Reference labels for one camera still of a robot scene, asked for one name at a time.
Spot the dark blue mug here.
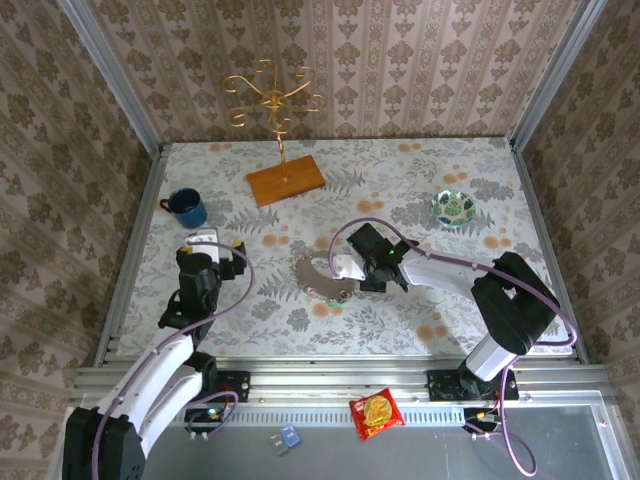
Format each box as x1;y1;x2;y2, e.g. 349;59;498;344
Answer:
158;187;209;230

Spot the gold stand with wooden base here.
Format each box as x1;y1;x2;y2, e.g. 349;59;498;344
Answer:
222;58;329;209

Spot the leaf-patterned bowl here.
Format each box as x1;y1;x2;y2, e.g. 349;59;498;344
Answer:
431;188;477;229

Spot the left connector board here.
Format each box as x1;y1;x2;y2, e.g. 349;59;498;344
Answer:
184;407;226;434

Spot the connector board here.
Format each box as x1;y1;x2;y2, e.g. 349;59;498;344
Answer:
184;407;226;434
463;407;501;431

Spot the red snack packet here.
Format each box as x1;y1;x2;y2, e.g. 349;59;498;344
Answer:
348;387;406;442

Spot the right connector board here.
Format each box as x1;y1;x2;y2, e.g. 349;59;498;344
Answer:
463;407;501;431

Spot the grey metal panel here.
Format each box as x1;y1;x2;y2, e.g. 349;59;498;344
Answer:
47;404;629;480

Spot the small blue grey packet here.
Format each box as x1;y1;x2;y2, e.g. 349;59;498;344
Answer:
269;423;301;456

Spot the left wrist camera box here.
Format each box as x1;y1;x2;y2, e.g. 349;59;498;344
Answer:
184;227;222;262

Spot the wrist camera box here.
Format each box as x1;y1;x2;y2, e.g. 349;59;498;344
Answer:
184;227;222;262
333;253;370;283

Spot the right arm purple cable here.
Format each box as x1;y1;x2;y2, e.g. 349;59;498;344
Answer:
327;217;579;476

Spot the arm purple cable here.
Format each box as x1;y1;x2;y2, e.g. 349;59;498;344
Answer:
327;217;579;476
92;242;257;480

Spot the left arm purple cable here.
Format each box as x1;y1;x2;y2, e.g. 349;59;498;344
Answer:
92;242;257;480

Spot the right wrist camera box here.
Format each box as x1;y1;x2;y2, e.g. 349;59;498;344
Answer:
333;253;370;283

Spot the aluminium side rail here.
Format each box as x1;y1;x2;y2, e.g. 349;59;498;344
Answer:
507;139;591;364
94;144;169;366

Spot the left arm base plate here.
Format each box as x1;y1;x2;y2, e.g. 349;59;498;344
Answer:
161;370;251;404

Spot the aluminium front rail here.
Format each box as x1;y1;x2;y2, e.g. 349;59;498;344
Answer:
72;355;614;407

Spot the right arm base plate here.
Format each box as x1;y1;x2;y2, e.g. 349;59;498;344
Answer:
426;367;520;402

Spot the slotted grey cable duct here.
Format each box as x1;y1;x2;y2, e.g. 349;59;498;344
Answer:
89;407;466;426

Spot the aluminium corner post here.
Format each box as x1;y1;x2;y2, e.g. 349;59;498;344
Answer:
54;0;169;156
507;0;609;151

